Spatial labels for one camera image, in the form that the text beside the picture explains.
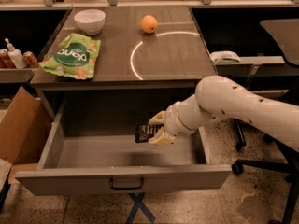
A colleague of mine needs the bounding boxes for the white bowl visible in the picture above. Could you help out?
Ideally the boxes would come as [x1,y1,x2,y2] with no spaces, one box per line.
[74,9,106,35]

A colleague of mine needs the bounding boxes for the brown cardboard box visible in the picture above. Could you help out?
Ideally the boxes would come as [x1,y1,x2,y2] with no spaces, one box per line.
[0,86,53,185]

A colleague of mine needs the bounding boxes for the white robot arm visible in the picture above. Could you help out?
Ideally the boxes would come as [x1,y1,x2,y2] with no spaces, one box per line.
[149,76,299,151]

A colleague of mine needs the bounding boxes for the green snack bag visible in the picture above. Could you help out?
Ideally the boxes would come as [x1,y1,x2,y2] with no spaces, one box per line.
[39,33,101,80]

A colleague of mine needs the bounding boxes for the red soda can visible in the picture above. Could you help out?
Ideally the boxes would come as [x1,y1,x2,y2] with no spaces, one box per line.
[23,51,38,68]
[0,49,15,68]

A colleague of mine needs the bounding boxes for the red soda can left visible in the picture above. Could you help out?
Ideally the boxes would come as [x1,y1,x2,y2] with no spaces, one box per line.
[0,49,15,68]

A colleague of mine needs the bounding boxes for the grey left side shelf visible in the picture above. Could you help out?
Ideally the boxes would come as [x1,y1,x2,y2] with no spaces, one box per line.
[0,68,36,84]

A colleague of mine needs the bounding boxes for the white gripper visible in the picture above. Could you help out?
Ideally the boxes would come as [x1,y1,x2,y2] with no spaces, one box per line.
[149,102,186,146]

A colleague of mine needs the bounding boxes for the white pump bottle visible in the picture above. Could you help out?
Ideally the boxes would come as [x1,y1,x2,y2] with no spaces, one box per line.
[5,38,27,69]

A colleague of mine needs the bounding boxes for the black office chair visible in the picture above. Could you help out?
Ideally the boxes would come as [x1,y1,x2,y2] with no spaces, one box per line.
[232,19,299,224]

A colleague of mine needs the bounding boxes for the orange fruit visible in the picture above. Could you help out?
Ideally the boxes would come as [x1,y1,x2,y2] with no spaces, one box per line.
[141,15,158,34]

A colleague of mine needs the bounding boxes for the grey cabinet counter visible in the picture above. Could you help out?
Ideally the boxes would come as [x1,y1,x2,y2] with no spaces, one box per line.
[30,5,219,119]

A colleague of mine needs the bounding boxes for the black drawer handle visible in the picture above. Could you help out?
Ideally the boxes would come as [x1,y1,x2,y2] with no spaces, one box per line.
[109,178,144,191]

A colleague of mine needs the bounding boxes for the folded white cloth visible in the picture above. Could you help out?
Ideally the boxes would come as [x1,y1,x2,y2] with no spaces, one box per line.
[209,50,241,63]

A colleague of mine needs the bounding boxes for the black rxbar chocolate bar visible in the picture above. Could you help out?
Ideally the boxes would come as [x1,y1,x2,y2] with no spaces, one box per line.
[135,122,162,143]

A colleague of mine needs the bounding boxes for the open grey top drawer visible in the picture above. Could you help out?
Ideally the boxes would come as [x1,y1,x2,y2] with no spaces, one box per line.
[16,91,231,195]

